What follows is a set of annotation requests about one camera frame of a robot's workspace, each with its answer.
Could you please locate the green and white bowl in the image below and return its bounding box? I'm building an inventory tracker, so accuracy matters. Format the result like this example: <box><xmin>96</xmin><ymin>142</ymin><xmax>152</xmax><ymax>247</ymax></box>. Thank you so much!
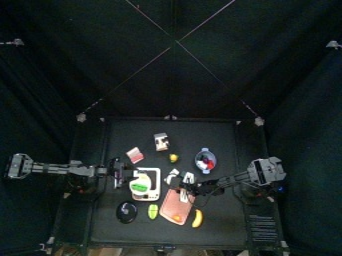
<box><xmin>128</xmin><ymin>172</ymin><xmax>153</xmax><ymax>196</ymax></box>

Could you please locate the green toy carrot top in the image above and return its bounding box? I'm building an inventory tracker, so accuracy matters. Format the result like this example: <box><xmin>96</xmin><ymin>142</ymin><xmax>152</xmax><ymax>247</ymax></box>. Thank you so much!
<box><xmin>146</xmin><ymin>203</ymin><xmax>160</xmax><ymax>221</ymax></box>

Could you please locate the white toy piece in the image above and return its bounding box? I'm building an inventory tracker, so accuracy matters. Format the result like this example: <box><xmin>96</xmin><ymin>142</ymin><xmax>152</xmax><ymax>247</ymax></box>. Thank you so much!
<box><xmin>162</xmin><ymin>168</ymin><xmax>180</xmax><ymax>185</ymax></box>
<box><xmin>180</xmin><ymin>171</ymin><xmax>197</xmax><ymax>185</ymax></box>

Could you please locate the pink toy box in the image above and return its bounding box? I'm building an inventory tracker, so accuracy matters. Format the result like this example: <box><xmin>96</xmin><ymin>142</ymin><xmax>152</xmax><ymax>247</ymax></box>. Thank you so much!
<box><xmin>125</xmin><ymin>146</ymin><xmax>145</xmax><ymax>165</ymax></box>

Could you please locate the pink cutting board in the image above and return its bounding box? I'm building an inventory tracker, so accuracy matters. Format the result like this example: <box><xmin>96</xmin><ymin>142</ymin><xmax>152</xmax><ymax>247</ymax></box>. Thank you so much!
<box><xmin>157</xmin><ymin>187</ymin><xmax>197</xmax><ymax>227</ymax></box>

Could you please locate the white square tray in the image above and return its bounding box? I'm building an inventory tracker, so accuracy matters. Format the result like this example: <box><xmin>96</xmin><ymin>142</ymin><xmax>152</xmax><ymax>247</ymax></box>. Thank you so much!
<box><xmin>130</xmin><ymin>166</ymin><xmax>162</xmax><ymax>202</ymax></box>

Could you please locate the red toy food piece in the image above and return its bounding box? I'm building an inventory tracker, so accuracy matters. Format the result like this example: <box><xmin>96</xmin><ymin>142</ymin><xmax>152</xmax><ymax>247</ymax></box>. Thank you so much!
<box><xmin>200</xmin><ymin>159</ymin><xmax>216</xmax><ymax>170</ymax></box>

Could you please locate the yellow toy banana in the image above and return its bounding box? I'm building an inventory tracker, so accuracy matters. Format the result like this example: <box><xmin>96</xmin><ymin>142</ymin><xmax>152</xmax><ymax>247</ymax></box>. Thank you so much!
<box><xmin>191</xmin><ymin>208</ymin><xmax>204</xmax><ymax>229</ymax></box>

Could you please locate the black toy pan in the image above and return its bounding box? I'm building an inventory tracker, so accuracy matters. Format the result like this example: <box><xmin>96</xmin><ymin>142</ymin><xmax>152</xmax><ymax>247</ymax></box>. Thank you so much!
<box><xmin>114</xmin><ymin>200</ymin><xmax>138</xmax><ymax>225</ymax></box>

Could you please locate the blue toy pot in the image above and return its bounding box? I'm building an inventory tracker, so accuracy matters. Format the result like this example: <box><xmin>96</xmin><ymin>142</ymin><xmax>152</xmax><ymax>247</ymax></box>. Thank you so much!
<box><xmin>193</xmin><ymin>147</ymin><xmax>217</xmax><ymax>175</ymax></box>

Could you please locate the brown and white toy box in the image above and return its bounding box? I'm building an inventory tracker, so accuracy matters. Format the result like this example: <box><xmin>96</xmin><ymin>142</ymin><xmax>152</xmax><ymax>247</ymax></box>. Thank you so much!
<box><xmin>152</xmin><ymin>132</ymin><xmax>170</xmax><ymax>153</ymax></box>

